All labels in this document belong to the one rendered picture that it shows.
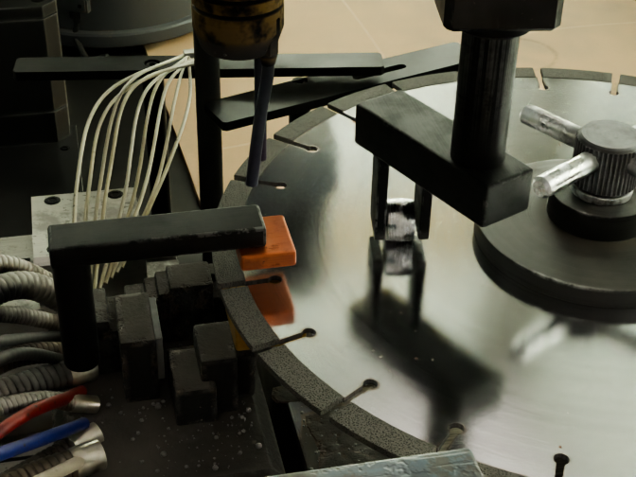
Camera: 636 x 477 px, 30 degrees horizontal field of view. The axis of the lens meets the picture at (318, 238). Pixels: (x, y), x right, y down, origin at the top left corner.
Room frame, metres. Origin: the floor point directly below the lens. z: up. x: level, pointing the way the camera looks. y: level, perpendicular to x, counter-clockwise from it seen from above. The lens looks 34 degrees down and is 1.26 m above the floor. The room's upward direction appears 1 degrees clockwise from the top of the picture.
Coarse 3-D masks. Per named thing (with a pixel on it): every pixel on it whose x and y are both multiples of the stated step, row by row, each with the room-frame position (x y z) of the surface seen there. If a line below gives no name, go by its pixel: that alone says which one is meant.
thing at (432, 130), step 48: (480, 48) 0.41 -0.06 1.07; (384, 96) 0.47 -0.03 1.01; (480, 96) 0.41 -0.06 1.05; (384, 144) 0.45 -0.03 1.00; (432, 144) 0.43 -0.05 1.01; (480, 144) 0.41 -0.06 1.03; (384, 192) 0.44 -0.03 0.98; (432, 192) 0.42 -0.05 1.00; (480, 192) 0.40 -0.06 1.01; (528, 192) 0.41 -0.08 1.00
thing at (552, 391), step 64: (320, 128) 0.56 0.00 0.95; (512, 128) 0.56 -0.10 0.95; (256, 192) 0.49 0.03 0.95; (320, 192) 0.49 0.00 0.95; (320, 256) 0.44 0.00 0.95; (384, 256) 0.44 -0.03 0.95; (448, 256) 0.44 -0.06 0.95; (320, 320) 0.39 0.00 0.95; (384, 320) 0.39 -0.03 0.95; (448, 320) 0.39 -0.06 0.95; (512, 320) 0.39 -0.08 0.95; (576, 320) 0.40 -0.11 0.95; (384, 384) 0.35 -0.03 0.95; (448, 384) 0.35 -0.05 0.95; (512, 384) 0.35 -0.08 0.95; (576, 384) 0.35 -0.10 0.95; (448, 448) 0.32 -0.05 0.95; (512, 448) 0.32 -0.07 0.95; (576, 448) 0.32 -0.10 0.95
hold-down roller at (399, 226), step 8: (392, 200) 0.46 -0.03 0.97; (400, 200) 0.46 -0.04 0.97; (408, 200) 0.46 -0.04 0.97; (392, 208) 0.45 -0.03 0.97; (400, 208) 0.45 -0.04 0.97; (408, 208) 0.45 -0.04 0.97; (392, 216) 0.45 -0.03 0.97; (400, 216) 0.45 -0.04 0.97; (408, 216) 0.45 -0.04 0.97; (392, 224) 0.45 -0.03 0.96; (400, 224) 0.45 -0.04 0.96; (408, 224) 0.45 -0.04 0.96; (392, 232) 0.44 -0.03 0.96; (400, 232) 0.44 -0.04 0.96; (408, 232) 0.45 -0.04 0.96; (392, 240) 0.45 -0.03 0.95; (400, 240) 0.45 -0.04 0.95; (408, 240) 0.45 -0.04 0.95
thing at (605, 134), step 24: (528, 120) 0.49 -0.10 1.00; (552, 120) 0.48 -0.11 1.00; (600, 120) 0.47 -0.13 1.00; (576, 144) 0.46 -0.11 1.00; (600, 144) 0.45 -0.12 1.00; (624, 144) 0.45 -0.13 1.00; (552, 168) 0.44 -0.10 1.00; (576, 168) 0.44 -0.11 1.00; (600, 168) 0.45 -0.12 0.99; (624, 168) 0.45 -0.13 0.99; (552, 192) 0.43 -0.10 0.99; (576, 192) 0.45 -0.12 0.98; (600, 192) 0.45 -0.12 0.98; (624, 192) 0.45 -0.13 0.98
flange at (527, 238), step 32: (512, 224) 0.45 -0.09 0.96; (544, 224) 0.45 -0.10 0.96; (576, 224) 0.44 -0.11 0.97; (608, 224) 0.44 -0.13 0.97; (512, 256) 0.43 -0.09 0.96; (544, 256) 0.43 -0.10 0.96; (576, 256) 0.43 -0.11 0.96; (608, 256) 0.43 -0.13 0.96; (544, 288) 0.41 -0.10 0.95; (576, 288) 0.41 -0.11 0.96; (608, 288) 0.41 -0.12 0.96
